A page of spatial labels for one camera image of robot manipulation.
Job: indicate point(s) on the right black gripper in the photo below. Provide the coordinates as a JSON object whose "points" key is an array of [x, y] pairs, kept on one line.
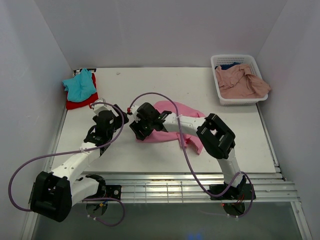
{"points": [[136, 127]]}

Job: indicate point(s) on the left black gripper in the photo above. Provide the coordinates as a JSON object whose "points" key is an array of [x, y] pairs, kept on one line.
{"points": [[118, 122]]}

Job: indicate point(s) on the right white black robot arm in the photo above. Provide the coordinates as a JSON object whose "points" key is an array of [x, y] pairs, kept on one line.
{"points": [[216, 137]]}

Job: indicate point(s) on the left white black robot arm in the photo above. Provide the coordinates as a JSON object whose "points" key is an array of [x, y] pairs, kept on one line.
{"points": [[56, 192]]}

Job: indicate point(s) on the teal folded t shirt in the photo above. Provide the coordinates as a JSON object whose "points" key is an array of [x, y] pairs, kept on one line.
{"points": [[81, 87]]}

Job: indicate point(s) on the red folded t shirt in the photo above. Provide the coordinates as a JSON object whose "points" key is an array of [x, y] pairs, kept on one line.
{"points": [[72, 106]]}

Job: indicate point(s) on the blue t shirt in basket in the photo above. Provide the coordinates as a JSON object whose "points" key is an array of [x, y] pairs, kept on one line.
{"points": [[227, 66]]}

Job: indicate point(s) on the beige t shirt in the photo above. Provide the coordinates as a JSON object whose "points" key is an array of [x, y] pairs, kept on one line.
{"points": [[238, 82]]}

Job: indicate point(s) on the white plastic basket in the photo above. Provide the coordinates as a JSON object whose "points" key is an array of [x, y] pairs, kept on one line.
{"points": [[217, 60]]}

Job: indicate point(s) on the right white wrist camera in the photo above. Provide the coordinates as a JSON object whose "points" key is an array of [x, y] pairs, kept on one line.
{"points": [[133, 111]]}

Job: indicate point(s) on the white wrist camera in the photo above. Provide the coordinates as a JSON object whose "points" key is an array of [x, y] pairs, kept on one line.
{"points": [[133, 111], [98, 106]]}

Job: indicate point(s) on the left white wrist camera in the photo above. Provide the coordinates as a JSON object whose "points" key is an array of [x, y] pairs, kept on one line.
{"points": [[98, 106]]}

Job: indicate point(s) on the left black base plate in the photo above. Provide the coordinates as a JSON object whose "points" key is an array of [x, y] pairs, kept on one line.
{"points": [[112, 191]]}

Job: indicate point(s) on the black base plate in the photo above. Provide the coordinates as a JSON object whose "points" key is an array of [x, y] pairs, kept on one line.
{"points": [[233, 193], [112, 191]]}

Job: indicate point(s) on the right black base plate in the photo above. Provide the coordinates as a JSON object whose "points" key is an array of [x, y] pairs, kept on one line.
{"points": [[233, 193]]}

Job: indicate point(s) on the aluminium frame rail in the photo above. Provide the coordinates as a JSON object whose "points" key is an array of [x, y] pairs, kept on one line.
{"points": [[182, 188]]}

